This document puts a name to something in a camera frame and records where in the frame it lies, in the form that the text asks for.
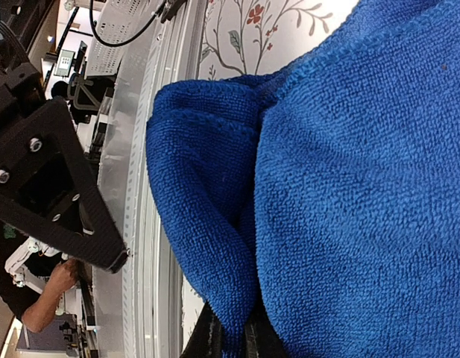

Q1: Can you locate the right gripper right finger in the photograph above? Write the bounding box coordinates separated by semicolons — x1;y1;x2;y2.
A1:
245;309;287;358

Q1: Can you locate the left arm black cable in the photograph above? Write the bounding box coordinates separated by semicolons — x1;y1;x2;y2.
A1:
89;0;167;48

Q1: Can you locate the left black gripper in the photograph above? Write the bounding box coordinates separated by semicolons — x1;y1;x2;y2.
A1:
0;40;45;135

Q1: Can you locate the aluminium front rail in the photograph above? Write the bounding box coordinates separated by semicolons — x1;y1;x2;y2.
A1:
92;1;207;357

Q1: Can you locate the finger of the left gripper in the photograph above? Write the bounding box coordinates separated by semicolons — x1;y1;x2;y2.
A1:
0;98;128;273

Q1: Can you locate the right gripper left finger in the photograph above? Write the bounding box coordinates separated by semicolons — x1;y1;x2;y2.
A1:
180;302;223;358

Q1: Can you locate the background computer monitor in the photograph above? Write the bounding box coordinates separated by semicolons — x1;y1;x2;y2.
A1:
54;49;75;78

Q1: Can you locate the black office chair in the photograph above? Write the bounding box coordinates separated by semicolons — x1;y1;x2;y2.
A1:
51;74;115;125

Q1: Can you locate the blue towel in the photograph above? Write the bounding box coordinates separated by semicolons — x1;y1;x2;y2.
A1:
146;1;460;357

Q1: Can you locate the person in black shirt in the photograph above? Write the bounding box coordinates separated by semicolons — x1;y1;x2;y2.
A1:
0;220;80;333

